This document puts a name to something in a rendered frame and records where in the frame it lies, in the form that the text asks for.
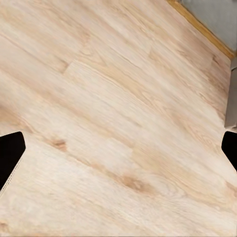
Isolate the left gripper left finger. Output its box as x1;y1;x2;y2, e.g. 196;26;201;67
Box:
0;131;26;191

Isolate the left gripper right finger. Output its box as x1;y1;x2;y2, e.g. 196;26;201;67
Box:
221;131;237;171

